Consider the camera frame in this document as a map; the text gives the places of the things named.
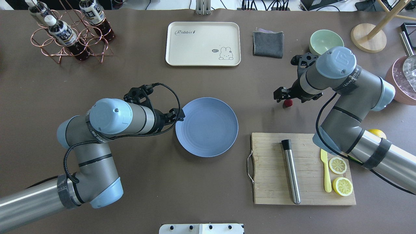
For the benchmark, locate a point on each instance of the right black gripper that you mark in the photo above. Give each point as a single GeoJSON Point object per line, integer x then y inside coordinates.
{"type": "Point", "coordinates": [297, 89]}

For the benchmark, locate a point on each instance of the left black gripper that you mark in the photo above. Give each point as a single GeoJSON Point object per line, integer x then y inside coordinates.
{"type": "Point", "coordinates": [159, 119]}

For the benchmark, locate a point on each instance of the red strawberry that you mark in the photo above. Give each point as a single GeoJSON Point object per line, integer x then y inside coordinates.
{"type": "Point", "coordinates": [288, 103]}

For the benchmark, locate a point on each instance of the blue round plate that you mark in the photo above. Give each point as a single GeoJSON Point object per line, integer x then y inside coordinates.
{"type": "Point", "coordinates": [210, 127]}

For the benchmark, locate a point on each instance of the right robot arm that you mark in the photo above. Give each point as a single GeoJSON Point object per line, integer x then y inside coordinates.
{"type": "Point", "coordinates": [359, 93]}

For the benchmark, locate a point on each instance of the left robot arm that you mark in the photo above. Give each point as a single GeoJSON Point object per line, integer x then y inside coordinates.
{"type": "Point", "coordinates": [97, 181]}

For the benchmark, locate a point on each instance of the steel muddler black tip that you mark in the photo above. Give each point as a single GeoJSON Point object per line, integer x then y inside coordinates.
{"type": "Point", "coordinates": [287, 147]}

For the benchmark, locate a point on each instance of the grey folded cloth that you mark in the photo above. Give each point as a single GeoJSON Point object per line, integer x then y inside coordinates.
{"type": "Point", "coordinates": [268, 43]}

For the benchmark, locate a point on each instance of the green bowl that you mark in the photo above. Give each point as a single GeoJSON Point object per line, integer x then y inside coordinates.
{"type": "Point", "coordinates": [323, 40]}

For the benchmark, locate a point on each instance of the yellow plastic knife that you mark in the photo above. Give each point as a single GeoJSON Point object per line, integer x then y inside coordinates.
{"type": "Point", "coordinates": [327, 180]}

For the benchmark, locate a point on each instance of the wooden cutting board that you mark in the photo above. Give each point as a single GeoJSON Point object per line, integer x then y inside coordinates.
{"type": "Point", "coordinates": [284, 160]}

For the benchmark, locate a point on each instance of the cream rabbit tray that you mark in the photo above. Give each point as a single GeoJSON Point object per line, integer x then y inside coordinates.
{"type": "Point", "coordinates": [203, 44]}

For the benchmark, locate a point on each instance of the upper lemon half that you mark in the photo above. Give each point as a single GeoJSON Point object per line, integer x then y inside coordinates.
{"type": "Point", "coordinates": [337, 165]}

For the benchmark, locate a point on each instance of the lemon half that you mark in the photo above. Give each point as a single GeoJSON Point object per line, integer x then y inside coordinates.
{"type": "Point", "coordinates": [342, 186]}
{"type": "Point", "coordinates": [337, 165]}

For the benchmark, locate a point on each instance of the green lime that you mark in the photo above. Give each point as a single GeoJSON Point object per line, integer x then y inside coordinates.
{"type": "Point", "coordinates": [352, 158]}

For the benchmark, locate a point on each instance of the wooden cup stand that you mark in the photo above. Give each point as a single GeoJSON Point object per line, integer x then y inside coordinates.
{"type": "Point", "coordinates": [370, 38]}

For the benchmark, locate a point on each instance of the upper whole lemon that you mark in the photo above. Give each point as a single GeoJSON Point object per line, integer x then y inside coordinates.
{"type": "Point", "coordinates": [378, 133]}

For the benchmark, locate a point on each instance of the lower lemon half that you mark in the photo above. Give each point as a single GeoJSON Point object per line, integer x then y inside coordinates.
{"type": "Point", "coordinates": [342, 186]}

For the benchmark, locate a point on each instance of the pink ice bowl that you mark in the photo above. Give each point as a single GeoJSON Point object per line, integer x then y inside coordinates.
{"type": "Point", "coordinates": [405, 94]}

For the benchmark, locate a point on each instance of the metal ice scoop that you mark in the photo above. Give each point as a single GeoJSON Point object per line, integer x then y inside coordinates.
{"type": "Point", "coordinates": [409, 66]}

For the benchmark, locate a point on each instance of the right tea bottle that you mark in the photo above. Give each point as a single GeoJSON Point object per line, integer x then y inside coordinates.
{"type": "Point", "coordinates": [94, 14]}

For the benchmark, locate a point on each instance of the tea bottle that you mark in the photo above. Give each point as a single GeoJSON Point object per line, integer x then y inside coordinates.
{"type": "Point", "coordinates": [38, 10]}
{"type": "Point", "coordinates": [94, 14]}
{"type": "Point", "coordinates": [66, 37]}

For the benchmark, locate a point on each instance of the front tea bottle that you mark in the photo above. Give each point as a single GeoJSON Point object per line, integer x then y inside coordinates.
{"type": "Point", "coordinates": [66, 37]}

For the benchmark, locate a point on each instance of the left tea bottle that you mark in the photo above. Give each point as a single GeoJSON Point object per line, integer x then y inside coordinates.
{"type": "Point", "coordinates": [38, 10]}

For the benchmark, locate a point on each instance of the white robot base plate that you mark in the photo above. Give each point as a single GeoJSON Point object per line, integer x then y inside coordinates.
{"type": "Point", "coordinates": [207, 228]}

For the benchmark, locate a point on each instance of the copper wire bottle rack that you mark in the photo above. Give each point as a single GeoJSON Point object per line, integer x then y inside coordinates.
{"type": "Point", "coordinates": [72, 15]}

